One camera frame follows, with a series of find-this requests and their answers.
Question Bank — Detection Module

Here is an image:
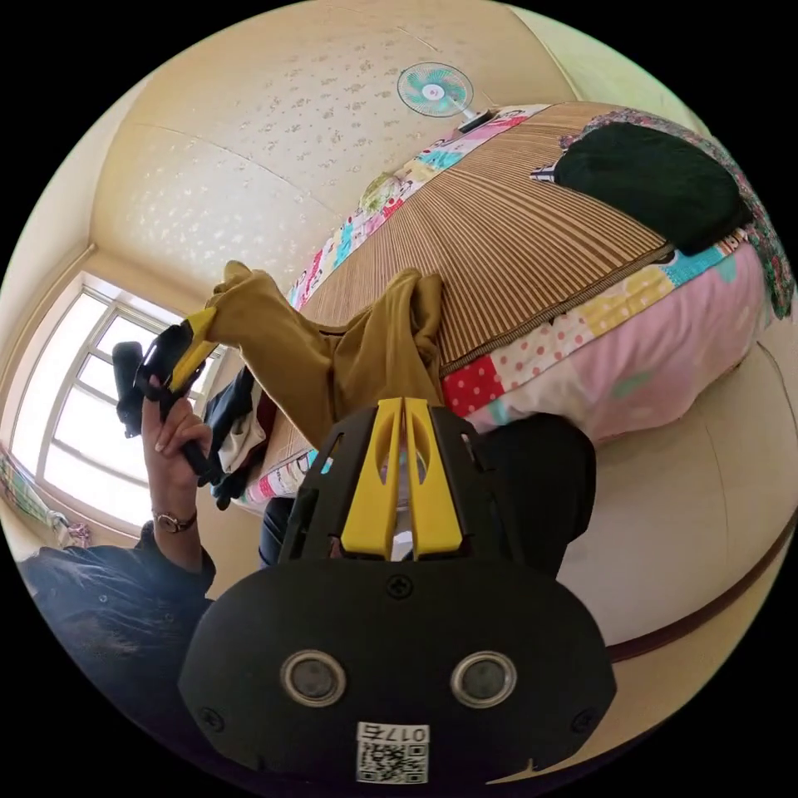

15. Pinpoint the yellow long sleeve shirt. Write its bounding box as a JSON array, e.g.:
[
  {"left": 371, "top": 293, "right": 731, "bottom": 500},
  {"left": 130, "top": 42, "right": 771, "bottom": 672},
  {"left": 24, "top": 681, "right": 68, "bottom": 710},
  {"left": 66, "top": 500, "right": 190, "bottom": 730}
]
[{"left": 205, "top": 260, "right": 447, "bottom": 451}]

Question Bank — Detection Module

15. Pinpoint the bed with woven mat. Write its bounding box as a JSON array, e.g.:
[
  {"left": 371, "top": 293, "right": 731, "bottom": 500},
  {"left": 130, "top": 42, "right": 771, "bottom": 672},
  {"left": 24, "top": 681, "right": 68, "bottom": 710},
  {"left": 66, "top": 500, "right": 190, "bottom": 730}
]
[{"left": 246, "top": 102, "right": 788, "bottom": 507}]

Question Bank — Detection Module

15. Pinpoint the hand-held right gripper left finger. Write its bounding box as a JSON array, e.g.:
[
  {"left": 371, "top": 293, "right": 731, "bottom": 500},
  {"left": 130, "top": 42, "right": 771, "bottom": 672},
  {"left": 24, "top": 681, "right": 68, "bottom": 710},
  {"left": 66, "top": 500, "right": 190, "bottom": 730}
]
[{"left": 341, "top": 398, "right": 404, "bottom": 557}]

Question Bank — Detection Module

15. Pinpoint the window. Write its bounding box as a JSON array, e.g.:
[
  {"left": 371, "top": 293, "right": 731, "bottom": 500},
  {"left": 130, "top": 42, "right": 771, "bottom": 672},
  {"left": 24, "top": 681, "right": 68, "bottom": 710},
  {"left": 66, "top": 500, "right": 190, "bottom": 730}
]
[{"left": 0, "top": 273, "right": 227, "bottom": 539}]

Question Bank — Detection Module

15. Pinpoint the person's left forearm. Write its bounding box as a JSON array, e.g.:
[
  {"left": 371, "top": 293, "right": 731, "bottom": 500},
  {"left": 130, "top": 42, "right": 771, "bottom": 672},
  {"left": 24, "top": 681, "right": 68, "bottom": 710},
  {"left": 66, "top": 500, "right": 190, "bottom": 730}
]
[{"left": 151, "top": 510, "right": 217, "bottom": 574}]

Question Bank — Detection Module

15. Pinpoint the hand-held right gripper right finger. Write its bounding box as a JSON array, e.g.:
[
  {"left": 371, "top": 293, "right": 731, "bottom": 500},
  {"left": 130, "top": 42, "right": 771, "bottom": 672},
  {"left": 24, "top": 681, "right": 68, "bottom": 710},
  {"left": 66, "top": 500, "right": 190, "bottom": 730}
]
[{"left": 403, "top": 397, "right": 464, "bottom": 560}]

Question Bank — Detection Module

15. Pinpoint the floral curtain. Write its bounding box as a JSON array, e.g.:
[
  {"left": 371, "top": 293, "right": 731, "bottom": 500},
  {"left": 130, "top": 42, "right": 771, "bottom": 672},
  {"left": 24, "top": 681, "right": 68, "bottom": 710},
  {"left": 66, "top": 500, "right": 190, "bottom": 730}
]
[{"left": 0, "top": 446, "right": 91, "bottom": 551}]

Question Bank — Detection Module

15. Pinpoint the floral quilt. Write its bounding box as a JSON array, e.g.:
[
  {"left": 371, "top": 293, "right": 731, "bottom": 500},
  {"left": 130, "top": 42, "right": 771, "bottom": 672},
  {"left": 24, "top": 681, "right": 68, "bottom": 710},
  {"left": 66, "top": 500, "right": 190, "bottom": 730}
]
[{"left": 560, "top": 106, "right": 796, "bottom": 320}]

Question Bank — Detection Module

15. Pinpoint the person's left hand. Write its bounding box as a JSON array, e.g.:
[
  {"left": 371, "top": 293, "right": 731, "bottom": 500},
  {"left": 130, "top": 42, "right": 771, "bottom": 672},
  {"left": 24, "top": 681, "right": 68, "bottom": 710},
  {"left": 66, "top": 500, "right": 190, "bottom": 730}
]
[{"left": 140, "top": 398, "right": 214, "bottom": 517}]

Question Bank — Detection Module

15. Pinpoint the person's body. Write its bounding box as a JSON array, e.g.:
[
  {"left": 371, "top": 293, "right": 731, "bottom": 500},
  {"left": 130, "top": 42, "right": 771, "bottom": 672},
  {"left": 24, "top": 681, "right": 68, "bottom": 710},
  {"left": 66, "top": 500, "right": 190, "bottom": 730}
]
[{"left": 17, "top": 411, "right": 598, "bottom": 759}]

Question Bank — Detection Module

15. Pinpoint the white fan with teal blades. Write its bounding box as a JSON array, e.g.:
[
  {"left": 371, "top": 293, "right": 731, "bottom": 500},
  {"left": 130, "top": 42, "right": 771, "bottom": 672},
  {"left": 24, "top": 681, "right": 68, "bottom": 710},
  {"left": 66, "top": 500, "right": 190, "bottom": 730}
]
[{"left": 396, "top": 62, "right": 495, "bottom": 133}]

